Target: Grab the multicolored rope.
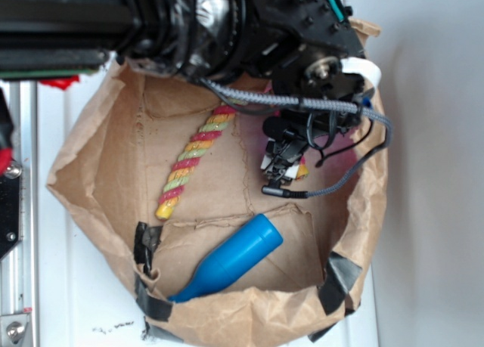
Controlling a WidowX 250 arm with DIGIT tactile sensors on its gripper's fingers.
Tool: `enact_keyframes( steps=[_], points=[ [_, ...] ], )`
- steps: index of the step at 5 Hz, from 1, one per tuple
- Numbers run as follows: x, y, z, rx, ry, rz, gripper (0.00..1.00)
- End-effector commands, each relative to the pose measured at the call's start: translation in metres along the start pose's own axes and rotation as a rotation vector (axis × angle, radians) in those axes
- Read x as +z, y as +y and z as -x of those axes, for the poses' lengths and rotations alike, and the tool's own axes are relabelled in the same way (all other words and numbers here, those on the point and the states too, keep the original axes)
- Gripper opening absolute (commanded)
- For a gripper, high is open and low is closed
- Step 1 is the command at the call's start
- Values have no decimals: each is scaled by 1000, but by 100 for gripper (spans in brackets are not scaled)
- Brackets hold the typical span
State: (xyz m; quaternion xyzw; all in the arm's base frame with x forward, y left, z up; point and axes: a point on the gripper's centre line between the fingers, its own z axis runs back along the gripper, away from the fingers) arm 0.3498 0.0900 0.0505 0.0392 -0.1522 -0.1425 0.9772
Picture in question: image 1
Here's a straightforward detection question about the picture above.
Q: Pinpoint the brown paper bag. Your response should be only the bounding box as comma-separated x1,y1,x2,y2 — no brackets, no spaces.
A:
48,64,388,346

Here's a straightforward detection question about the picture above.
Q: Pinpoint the multicolored twisted rope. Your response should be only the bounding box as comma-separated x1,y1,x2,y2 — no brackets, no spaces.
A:
154,101,311,222

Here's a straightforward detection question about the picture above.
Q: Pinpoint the black metal bracket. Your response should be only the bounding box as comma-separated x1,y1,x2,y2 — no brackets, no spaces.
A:
1,89,22,260

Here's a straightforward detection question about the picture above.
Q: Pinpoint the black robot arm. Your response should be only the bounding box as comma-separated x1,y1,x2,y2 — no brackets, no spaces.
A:
1,0,380,196

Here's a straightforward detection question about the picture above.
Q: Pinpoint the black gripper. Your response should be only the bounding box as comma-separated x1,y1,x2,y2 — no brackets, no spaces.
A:
260,40,374,187

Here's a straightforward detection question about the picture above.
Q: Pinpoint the red green wire bundle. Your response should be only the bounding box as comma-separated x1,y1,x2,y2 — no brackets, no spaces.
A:
302,0,355,25

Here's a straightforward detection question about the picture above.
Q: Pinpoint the aluminium frame rail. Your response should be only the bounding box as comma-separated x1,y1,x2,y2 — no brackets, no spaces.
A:
1,82,38,346

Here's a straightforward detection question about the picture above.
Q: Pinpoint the grey braided cable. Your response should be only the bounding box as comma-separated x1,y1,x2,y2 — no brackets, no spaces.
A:
199,77,394,199

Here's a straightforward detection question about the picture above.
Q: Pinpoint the blue plastic bottle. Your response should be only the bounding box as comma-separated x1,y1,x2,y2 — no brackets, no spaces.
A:
168,214,284,303

